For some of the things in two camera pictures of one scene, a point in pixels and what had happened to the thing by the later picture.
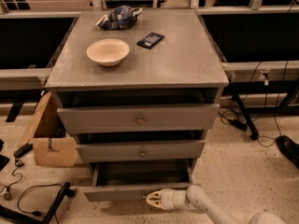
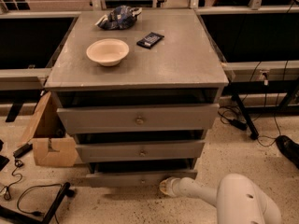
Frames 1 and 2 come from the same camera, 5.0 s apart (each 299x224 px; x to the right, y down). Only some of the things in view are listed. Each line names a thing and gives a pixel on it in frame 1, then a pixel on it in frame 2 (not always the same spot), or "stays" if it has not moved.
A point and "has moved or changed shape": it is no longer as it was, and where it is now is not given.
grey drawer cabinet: (139, 101) stays
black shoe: (289, 148) stays
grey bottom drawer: (135, 180) has moved or changed shape
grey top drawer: (138, 118) stays
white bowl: (108, 51) stays
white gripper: (167, 199) -> (176, 186)
